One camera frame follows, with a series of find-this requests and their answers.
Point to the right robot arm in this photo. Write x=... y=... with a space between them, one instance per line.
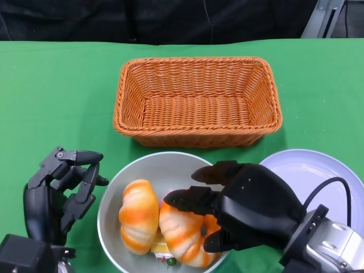
x=332 y=239

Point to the orange striped bread bun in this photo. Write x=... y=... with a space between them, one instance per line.
x=138 y=216

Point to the green tablecloth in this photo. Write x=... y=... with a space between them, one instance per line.
x=57 y=85

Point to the grey metal frame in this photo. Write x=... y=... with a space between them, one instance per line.
x=315 y=20

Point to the black backdrop curtain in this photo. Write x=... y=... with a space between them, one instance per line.
x=113 y=20

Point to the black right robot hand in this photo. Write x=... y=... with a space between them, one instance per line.
x=256 y=204

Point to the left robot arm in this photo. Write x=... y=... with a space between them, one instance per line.
x=64 y=261

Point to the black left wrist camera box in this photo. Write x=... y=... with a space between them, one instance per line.
x=22 y=256

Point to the yellow layered cake slice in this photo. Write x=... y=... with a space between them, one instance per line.
x=159 y=247

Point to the grey bowl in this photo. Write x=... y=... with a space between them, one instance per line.
x=165 y=167

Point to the orange wicker basket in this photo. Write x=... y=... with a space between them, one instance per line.
x=196 y=113

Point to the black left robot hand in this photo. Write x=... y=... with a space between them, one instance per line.
x=37 y=210

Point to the lilac plate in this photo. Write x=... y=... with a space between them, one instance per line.
x=312 y=165

